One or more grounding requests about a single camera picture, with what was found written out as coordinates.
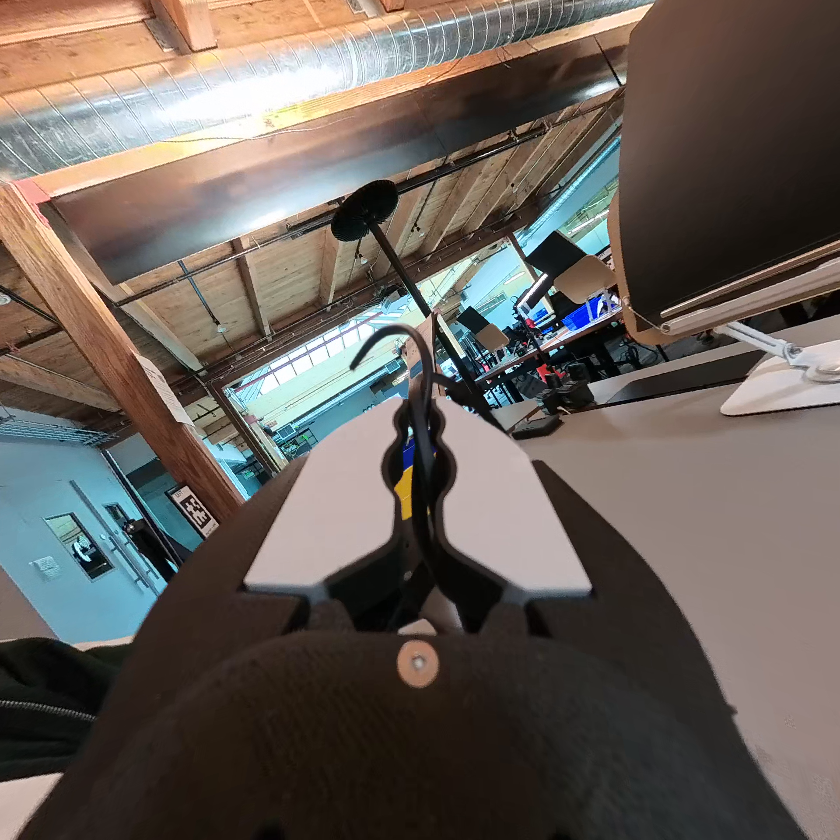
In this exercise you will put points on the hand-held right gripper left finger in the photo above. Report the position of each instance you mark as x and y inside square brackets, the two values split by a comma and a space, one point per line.
[315, 518]

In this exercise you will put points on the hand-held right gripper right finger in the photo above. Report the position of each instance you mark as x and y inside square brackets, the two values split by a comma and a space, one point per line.
[512, 518]

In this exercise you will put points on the grey desk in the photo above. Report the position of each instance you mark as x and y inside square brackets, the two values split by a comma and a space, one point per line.
[656, 525]

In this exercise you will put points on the black desk mat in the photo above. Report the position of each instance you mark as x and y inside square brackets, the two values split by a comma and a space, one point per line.
[682, 380]

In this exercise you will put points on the small flat black device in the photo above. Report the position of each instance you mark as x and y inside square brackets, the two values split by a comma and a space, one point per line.
[535, 430]

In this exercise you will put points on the yellow plastic bin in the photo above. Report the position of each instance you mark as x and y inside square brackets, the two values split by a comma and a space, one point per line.
[407, 491]

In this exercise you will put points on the black framed marker sign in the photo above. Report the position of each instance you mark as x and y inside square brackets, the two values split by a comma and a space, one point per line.
[193, 512]

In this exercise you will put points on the black battery charger case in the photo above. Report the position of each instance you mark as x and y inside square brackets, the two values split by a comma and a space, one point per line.
[551, 399]
[579, 392]

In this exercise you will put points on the small tan cardboard panel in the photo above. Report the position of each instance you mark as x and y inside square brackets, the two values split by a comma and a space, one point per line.
[492, 336]

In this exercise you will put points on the long work table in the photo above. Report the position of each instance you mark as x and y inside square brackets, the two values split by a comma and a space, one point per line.
[577, 336]

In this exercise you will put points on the narrow black monitor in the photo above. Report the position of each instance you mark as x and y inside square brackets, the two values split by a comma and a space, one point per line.
[472, 320]

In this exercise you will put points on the small blue plastic bin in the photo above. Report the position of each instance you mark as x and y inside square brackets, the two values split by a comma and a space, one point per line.
[583, 318]

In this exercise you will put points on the white light bar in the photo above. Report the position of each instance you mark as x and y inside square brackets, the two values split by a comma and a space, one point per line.
[531, 290]

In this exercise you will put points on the white screen stand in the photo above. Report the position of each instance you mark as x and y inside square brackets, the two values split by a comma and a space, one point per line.
[774, 390]

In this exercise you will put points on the person's dark green jacket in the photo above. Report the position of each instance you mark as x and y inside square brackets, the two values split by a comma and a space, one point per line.
[46, 709]

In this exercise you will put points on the person's white garment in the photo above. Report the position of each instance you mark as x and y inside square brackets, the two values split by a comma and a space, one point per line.
[26, 807]

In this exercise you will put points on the black screen with tan backing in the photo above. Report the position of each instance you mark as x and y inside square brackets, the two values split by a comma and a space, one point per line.
[728, 164]

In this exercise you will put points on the white paper sheet on post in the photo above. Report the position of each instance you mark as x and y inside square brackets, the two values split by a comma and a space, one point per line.
[164, 390]

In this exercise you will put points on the white wall notice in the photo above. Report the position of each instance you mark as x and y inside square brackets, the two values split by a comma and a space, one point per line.
[46, 568]

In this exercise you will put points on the wooden support post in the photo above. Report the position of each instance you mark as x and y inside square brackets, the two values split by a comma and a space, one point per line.
[98, 341]

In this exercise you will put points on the silver metal air duct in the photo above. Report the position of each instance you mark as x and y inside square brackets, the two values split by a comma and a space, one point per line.
[197, 98]

